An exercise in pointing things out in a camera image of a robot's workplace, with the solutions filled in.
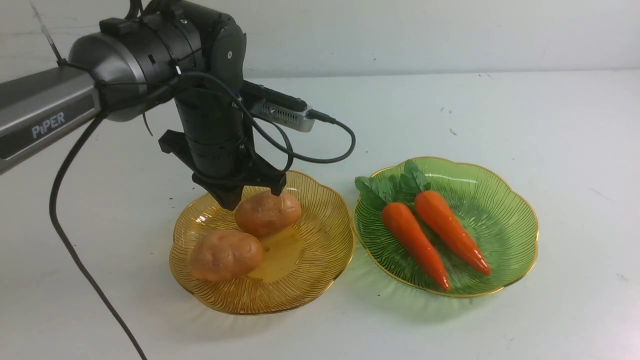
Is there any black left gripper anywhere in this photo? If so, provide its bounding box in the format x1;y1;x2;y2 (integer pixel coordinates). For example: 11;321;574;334
158;130;287;211

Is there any toy potato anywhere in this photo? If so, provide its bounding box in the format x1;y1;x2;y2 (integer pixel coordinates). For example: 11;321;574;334
234;191;302;239
188;230;264;283

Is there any toy carrot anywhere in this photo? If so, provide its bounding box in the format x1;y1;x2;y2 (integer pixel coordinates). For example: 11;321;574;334
400;159;491;276
354;175;451;293

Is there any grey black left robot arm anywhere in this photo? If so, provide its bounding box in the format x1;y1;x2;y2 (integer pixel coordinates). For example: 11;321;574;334
0;0;286;210

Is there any amber ribbed plastic plate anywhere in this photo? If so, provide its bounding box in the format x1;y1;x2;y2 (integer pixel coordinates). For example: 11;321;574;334
168;170;355;316

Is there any green ribbed plastic plate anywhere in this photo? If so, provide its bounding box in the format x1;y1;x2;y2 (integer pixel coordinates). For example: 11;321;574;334
353;156;538;298

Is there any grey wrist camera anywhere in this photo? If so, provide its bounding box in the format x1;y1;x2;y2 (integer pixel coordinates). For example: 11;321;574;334
240;80;314;133

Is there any black cable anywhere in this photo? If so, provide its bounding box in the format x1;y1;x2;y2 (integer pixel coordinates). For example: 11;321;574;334
48;70;357;360

